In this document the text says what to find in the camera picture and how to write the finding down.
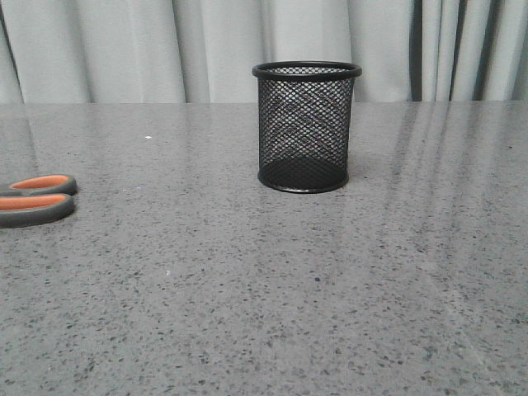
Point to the grey and orange scissors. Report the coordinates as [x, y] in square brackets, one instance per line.
[37, 200]

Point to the black mesh pen bucket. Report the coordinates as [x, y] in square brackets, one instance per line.
[304, 122]

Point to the light grey curtain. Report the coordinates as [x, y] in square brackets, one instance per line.
[204, 51]

